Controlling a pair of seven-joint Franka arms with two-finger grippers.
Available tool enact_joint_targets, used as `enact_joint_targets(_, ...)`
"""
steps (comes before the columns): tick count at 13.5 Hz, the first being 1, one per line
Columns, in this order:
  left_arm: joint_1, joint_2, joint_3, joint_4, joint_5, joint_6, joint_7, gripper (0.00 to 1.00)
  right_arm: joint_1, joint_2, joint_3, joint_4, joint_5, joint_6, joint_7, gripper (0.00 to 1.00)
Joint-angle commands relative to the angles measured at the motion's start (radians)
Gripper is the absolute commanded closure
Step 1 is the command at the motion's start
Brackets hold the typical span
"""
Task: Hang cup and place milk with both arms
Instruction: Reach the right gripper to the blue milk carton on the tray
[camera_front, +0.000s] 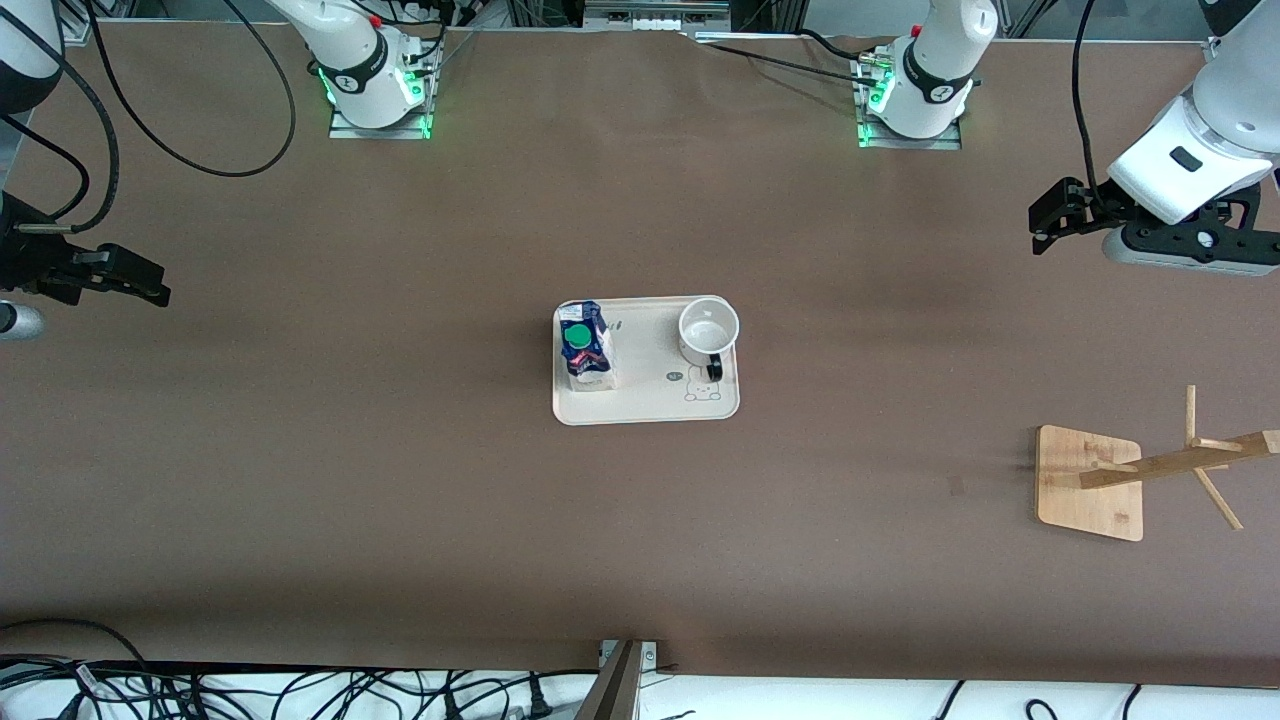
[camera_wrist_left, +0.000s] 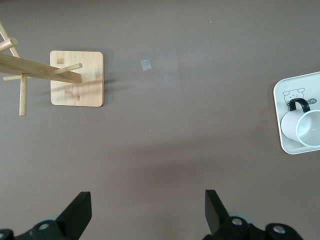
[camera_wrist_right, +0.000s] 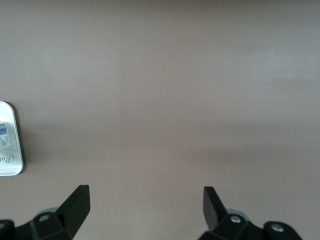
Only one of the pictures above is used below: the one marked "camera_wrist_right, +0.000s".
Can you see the white rabbit print tray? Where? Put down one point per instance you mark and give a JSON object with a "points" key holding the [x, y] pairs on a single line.
{"points": [[13, 160]]}

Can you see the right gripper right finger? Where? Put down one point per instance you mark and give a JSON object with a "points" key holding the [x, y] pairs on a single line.
{"points": [[212, 212]]}

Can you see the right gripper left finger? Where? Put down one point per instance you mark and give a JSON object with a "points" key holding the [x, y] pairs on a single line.
{"points": [[72, 212]]}

